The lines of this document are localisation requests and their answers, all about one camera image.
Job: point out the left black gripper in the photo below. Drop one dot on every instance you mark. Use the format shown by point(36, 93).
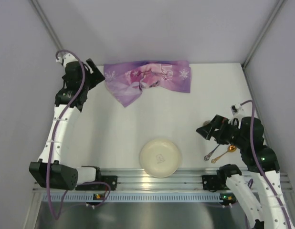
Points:
point(90, 72)

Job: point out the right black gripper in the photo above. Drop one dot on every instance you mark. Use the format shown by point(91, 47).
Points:
point(214, 130)

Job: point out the gold metal spoon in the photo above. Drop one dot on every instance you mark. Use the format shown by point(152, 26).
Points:
point(230, 149)

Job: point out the purple princess placemat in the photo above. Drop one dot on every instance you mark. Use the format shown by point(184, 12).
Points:
point(126, 81)

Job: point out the cream round plate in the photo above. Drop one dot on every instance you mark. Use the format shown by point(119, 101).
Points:
point(160, 158)

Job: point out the small beige cup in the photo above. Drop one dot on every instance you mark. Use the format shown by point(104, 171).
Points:
point(206, 123)

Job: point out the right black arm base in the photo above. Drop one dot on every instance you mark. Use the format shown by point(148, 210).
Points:
point(213, 183)

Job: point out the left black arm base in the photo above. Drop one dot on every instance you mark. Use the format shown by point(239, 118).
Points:
point(110, 180)

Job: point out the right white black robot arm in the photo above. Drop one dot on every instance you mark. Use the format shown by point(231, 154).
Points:
point(267, 210)

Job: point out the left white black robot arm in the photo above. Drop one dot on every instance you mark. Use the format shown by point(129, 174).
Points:
point(51, 169)

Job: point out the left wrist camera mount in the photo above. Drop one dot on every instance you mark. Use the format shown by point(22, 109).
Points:
point(64, 57)

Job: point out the aluminium mounting rail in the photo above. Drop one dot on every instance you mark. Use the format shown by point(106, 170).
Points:
point(138, 181)

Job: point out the slotted cable duct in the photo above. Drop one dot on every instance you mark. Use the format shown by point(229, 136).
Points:
point(151, 197)

